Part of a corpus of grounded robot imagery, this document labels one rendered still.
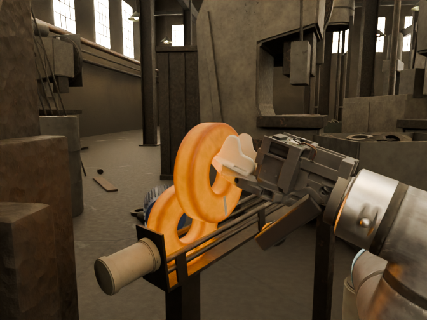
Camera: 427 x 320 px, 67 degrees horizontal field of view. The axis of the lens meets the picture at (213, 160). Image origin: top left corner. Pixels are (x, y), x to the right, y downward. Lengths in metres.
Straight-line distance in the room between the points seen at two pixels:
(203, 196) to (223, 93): 2.42
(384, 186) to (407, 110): 3.53
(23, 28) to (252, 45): 2.28
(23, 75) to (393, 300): 0.66
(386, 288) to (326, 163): 0.16
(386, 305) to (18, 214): 0.43
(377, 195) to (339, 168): 0.05
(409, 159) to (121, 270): 2.02
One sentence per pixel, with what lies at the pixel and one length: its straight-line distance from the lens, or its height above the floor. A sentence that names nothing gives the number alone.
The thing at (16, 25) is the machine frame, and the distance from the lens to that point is 0.71.
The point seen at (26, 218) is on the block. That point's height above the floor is 0.79.
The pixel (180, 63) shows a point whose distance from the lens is 4.40.
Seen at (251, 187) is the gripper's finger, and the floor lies 0.82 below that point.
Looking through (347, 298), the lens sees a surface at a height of 0.49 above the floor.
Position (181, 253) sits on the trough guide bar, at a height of 0.67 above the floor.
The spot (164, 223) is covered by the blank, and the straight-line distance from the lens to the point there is 0.57.
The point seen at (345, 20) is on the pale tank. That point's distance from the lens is 8.99.
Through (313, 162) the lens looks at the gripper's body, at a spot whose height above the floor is 0.86.
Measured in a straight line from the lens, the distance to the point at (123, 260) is 0.55.
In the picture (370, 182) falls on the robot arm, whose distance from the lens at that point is 0.41.
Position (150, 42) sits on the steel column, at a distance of 9.12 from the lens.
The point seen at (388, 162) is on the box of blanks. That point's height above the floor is 0.61.
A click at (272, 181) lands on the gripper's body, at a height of 0.83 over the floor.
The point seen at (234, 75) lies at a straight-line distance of 2.84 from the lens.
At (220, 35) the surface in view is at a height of 1.56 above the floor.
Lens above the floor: 0.92
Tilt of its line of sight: 8 degrees down
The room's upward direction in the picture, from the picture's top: straight up
